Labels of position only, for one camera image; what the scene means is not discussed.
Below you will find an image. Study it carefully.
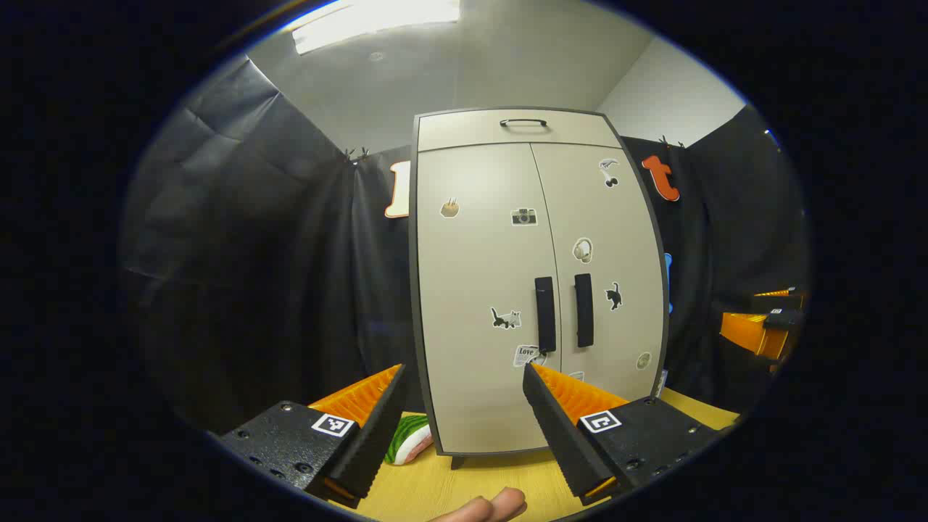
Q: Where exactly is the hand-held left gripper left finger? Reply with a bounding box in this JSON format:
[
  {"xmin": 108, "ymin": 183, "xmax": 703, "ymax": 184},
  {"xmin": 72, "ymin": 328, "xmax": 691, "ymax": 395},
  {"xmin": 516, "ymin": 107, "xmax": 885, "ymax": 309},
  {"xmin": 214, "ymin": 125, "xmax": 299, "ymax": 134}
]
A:
[{"xmin": 217, "ymin": 364, "xmax": 408, "ymax": 508}]

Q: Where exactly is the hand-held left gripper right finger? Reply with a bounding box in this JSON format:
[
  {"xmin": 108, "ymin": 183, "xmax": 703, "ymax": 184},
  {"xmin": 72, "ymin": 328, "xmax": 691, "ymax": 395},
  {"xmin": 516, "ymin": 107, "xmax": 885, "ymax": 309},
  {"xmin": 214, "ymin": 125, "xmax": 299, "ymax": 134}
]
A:
[{"xmin": 522, "ymin": 362, "xmax": 726, "ymax": 507}]

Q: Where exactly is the black door handle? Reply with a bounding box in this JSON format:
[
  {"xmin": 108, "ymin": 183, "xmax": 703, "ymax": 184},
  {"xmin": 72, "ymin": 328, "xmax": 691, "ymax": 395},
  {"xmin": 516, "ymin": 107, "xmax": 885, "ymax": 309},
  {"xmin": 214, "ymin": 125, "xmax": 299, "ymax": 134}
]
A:
[
  {"xmin": 574, "ymin": 273, "xmax": 595, "ymax": 349},
  {"xmin": 534, "ymin": 276, "xmax": 558, "ymax": 354}
]

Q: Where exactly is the beige double-door shoe cabinet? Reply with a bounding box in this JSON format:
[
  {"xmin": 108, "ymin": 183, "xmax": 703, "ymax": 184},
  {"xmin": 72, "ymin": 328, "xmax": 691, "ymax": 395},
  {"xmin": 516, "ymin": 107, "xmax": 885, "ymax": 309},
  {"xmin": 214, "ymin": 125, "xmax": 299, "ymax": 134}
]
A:
[{"xmin": 410, "ymin": 107, "xmax": 669, "ymax": 471}]

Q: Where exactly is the beige cabinet door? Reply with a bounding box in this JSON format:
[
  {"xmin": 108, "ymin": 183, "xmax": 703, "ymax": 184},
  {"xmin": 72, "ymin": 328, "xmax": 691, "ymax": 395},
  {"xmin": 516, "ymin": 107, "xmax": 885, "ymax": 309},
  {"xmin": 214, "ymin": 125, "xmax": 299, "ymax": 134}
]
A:
[
  {"xmin": 417, "ymin": 143, "xmax": 563, "ymax": 456},
  {"xmin": 531, "ymin": 141, "xmax": 666, "ymax": 407}
]

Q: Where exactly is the beige cabinet drawer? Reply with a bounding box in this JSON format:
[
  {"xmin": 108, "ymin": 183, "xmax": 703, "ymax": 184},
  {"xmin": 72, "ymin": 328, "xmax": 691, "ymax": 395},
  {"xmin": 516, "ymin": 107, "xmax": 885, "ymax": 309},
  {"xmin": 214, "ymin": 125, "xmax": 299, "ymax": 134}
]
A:
[{"xmin": 417, "ymin": 110, "xmax": 623, "ymax": 153}]

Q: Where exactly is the green and white toy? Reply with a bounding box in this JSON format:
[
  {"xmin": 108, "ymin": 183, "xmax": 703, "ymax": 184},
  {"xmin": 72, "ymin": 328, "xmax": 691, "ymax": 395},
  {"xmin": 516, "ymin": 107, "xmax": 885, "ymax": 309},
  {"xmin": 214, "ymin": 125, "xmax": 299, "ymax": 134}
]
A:
[{"xmin": 384, "ymin": 415, "xmax": 434, "ymax": 465}]

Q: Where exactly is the ceiling light panel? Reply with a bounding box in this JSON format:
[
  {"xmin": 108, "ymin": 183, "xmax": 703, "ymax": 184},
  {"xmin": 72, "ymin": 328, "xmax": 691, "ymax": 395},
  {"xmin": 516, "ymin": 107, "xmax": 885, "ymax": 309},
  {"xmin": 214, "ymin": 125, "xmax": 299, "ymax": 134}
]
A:
[{"xmin": 290, "ymin": 0, "xmax": 461, "ymax": 55}]

